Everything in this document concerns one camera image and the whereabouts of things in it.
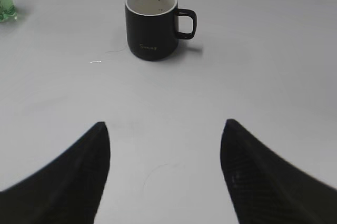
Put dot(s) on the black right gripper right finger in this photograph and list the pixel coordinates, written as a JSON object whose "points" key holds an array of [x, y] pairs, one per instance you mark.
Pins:
{"points": [[265, 188]]}

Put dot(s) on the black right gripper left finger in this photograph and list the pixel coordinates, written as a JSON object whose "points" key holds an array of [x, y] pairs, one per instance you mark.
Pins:
{"points": [[67, 190]]}

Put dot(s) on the green sprite bottle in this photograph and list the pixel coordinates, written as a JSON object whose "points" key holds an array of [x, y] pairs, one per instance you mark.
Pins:
{"points": [[8, 10]]}

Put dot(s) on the black ceramic mug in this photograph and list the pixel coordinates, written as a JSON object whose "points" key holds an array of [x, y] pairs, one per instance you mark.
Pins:
{"points": [[152, 27]]}

